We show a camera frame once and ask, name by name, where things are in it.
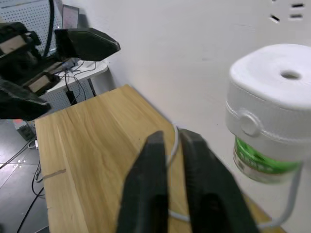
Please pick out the black power adapter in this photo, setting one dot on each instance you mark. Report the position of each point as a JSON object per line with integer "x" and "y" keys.
{"x": 71, "y": 97}

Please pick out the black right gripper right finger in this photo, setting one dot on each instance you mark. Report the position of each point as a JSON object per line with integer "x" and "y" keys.
{"x": 211, "y": 194}

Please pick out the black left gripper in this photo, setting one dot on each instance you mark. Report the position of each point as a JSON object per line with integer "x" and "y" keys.
{"x": 17, "y": 60}

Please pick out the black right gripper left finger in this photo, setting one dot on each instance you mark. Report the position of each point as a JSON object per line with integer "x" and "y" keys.
{"x": 145, "y": 189}

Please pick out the white wall socket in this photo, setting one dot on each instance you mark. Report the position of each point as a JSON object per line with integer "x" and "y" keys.
{"x": 295, "y": 11}

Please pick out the laptop screen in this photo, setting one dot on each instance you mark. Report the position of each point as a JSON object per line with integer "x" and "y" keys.
{"x": 70, "y": 18}

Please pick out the grey floor power strip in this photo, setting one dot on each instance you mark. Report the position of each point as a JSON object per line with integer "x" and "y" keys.
{"x": 24, "y": 129}

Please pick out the white perforated panel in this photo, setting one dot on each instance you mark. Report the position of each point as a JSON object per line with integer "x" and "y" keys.
{"x": 26, "y": 12}

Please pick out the white background desk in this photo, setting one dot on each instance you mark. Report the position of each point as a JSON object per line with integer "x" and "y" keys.
{"x": 97, "y": 70}

